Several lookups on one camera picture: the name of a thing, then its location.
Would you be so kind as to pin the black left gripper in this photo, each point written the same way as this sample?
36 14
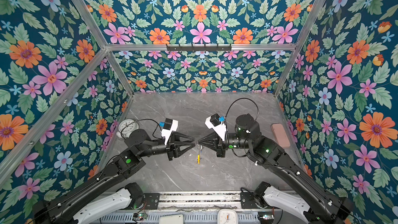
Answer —
172 145

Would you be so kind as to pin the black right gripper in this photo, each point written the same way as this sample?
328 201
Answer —
219 147

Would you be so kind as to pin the large grey perforated keyring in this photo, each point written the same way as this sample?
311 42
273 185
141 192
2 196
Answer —
199 154

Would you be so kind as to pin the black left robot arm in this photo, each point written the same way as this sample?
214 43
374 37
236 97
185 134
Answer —
83 205

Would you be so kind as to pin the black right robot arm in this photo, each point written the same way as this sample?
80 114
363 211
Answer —
313 204

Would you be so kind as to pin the white alarm clock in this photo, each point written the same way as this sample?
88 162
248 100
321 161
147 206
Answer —
126 127

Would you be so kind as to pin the pink rectangular case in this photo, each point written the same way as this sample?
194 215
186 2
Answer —
280 135

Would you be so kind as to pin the white square clock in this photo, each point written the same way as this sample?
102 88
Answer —
227 216

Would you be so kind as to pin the white device at front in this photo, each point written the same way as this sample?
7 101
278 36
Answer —
172 219

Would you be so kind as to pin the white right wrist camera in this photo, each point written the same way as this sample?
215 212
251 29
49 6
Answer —
217 124

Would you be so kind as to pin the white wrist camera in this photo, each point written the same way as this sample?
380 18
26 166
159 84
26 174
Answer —
217 124
167 128

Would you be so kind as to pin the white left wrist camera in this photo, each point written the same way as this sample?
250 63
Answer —
167 128

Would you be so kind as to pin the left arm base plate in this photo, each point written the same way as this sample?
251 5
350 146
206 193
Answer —
149 201

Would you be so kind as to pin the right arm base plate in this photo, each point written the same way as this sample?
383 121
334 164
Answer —
250 201

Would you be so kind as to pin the black hook rail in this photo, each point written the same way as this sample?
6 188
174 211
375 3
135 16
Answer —
194 48

